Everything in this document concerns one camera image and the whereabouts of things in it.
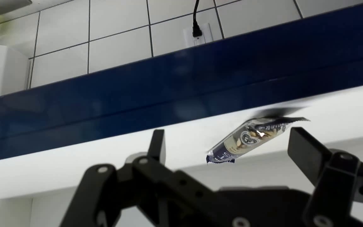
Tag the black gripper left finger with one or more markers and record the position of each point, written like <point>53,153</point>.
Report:
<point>165,198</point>

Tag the white soap dispenser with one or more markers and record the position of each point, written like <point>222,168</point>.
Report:
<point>13,71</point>

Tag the chocolate nut bar wrapper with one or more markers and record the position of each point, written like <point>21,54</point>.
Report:
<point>247,136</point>

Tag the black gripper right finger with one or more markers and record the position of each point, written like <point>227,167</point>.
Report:
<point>336,177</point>

